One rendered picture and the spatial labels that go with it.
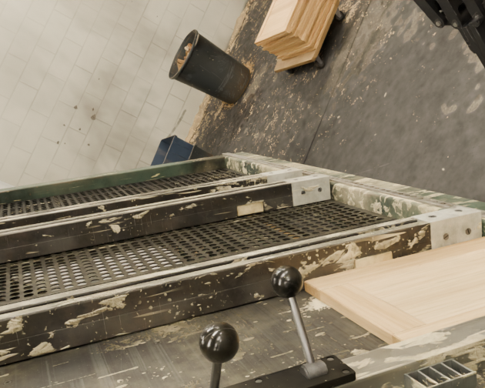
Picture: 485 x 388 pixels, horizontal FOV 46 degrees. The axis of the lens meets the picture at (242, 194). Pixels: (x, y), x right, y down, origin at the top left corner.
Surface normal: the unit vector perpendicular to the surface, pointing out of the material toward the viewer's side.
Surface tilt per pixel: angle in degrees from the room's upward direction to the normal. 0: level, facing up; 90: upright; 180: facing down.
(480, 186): 0
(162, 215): 90
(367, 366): 56
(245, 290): 90
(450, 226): 90
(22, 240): 90
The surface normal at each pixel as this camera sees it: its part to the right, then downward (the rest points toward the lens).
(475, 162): -0.83, -0.40
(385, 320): -0.11, -0.98
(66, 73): 0.41, 0.05
